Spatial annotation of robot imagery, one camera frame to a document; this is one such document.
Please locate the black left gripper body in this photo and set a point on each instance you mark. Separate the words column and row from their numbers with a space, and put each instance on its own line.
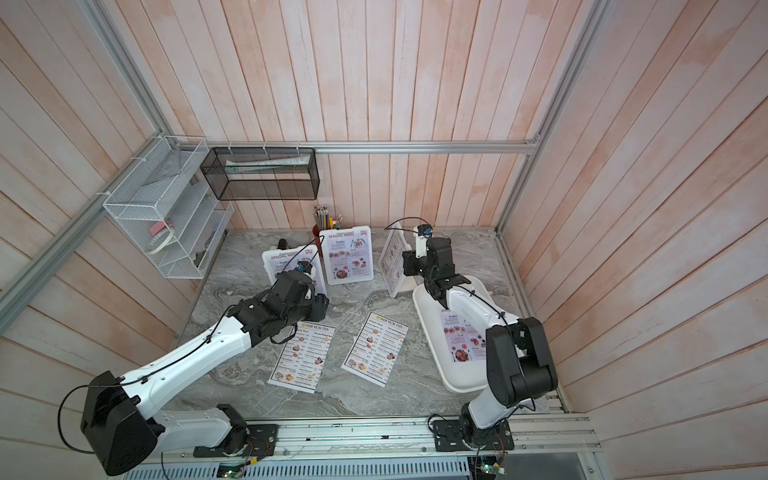
column 310, row 310

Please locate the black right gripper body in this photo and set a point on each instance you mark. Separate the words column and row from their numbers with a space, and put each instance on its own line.
column 420, row 268

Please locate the special menu sheet top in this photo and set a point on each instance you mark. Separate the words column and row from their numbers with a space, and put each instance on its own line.
column 288, row 261

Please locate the white menu holder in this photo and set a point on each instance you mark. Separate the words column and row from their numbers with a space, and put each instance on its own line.
column 409, row 283
column 291, row 264
column 347, row 255

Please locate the dim sum inn menu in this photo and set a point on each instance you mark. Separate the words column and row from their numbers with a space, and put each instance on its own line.
column 376, row 348
column 391, row 261
column 300, row 364

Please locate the Dim Sum Inn menu front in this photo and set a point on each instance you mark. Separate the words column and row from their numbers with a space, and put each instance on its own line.
column 376, row 348

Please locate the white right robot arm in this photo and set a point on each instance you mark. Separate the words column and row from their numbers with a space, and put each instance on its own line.
column 506, row 357

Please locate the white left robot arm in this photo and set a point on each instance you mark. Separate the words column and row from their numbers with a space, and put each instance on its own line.
column 124, row 419

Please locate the white plastic tray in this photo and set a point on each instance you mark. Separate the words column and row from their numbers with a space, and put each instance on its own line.
column 474, row 304

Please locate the pencils and pens bundle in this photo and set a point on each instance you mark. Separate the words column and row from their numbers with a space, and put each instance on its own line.
column 324, row 220

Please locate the black mesh basket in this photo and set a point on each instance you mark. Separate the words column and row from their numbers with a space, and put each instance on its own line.
column 262, row 173

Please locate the white tape roll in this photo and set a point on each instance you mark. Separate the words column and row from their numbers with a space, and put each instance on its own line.
column 161, row 240

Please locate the pink tape roll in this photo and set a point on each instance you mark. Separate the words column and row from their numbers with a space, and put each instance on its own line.
column 159, row 226

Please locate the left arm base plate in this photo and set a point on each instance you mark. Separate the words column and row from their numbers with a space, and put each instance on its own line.
column 252, row 440

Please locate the white wire mesh shelf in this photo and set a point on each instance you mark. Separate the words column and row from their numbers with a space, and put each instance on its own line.
column 165, row 183

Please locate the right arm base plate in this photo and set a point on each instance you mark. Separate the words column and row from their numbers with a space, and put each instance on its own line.
column 458, row 436

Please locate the aluminium front rail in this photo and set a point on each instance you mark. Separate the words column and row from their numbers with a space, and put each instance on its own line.
column 546, row 446

